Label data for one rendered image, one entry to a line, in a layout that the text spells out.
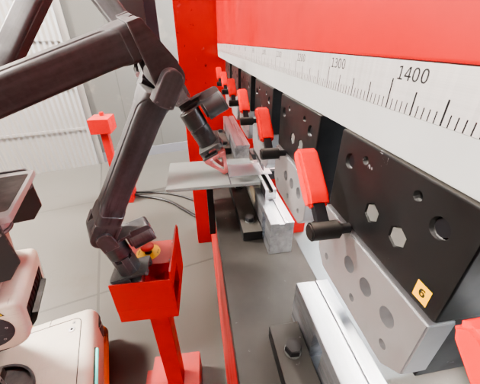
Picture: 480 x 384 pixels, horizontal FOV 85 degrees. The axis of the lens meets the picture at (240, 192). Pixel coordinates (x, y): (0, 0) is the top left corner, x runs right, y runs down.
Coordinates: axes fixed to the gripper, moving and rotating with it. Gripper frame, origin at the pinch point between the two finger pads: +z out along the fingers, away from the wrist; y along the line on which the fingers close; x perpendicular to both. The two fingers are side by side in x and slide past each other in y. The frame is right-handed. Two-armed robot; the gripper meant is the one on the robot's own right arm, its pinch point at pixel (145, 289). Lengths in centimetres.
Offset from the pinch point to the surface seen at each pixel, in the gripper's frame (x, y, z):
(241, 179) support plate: 12.4, 35.7, -19.2
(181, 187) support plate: 9.7, 19.2, -23.3
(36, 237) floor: 127, -133, 44
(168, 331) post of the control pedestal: 1.4, -2.6, 23.6
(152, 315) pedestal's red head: -5.3, 0.8, 5.1
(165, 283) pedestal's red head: -5.2, 9.2, -5.5
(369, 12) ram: -31, 49, -54
